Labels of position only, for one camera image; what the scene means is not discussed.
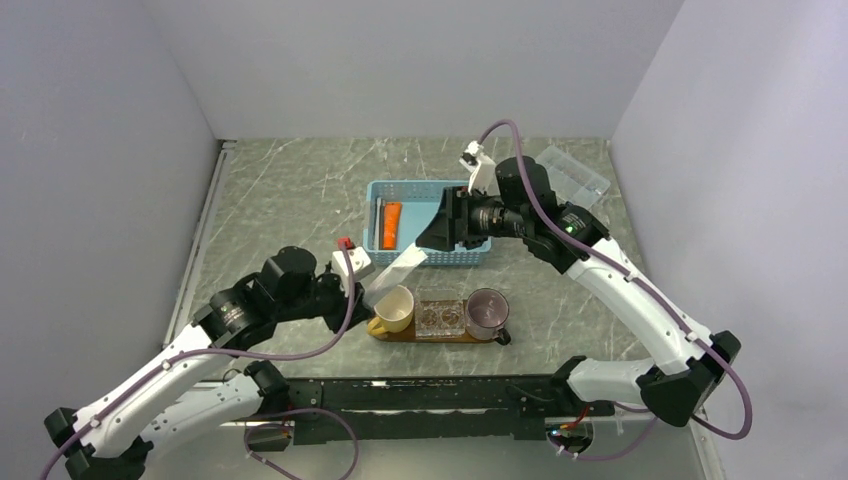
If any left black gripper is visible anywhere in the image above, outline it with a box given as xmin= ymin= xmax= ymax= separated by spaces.
xmin=275 ymin=263 xmax=375 ymax=333

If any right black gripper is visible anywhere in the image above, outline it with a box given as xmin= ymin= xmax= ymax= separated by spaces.
xmin=415 ymin=186 xmax=530 ymax=252

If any light blue plastic basket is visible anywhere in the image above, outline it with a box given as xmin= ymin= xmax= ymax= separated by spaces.
xmin=362 ymin=180 xmax=492 ymax=267

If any orange capped toothpaste tube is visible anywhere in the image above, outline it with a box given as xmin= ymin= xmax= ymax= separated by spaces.
xmin=380 ymin=202 xmax=403 ymax=250

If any yellow ceramic mug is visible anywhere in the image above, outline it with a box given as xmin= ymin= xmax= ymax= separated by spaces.
xmin=366 ymin=285 xmax=415 ymax=337

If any clear acrylic toothbrush holder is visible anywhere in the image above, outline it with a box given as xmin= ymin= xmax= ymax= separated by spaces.
xmin=414 ymin=287 xmax=466 ymax=337

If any purple ceramic mug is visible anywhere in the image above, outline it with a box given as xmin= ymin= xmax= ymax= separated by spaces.
xmin=464 ymin=288 xmax=512 ymax=346

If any brown wooden oval tray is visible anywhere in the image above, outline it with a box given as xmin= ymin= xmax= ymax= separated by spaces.
xmin=366 ymin=325 xmax=494 ymax=344

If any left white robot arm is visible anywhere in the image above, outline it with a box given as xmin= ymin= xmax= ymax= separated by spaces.
xmin=40 ymin=238 xmax=374 ymax=479

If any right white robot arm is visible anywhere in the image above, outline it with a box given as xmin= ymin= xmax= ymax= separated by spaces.
xmin=416 ymin=153 xmax=741 ymax=427

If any clear plastic compartment box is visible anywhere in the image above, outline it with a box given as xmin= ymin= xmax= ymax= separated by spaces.
xmin=535 ymin=145 xmax=611 ymax=209

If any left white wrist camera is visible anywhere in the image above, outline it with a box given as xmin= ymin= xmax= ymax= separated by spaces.
xmin=331 ymin=237 xmax=376 ymax=283

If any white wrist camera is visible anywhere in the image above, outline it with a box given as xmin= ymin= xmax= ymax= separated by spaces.
xmin=331 ymin=237 xmax=376 ymax=283
xmin=459 ymin=141 xmax=497 ymax=196

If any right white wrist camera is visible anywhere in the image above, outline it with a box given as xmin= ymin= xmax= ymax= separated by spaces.
xmin=459 ymin=141 xmax=497 ymax=196

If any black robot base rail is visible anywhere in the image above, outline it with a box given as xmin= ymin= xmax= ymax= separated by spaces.
xmin=248 ymin=374 xmax=615 ymax=445

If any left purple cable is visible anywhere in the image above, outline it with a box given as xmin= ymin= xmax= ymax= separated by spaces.
xmin=39 ymin=246 xmax=359 ymax=480

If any purple cable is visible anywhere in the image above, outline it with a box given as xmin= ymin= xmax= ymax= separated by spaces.
xmin=478 ymin=118 xmax=755 ymax=442
xmin=39 ymin=246 xmax=359 ymax=480

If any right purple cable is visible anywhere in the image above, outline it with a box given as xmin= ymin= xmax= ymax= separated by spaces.
xmin=478 ymin=118 xmax=755 ymax=442

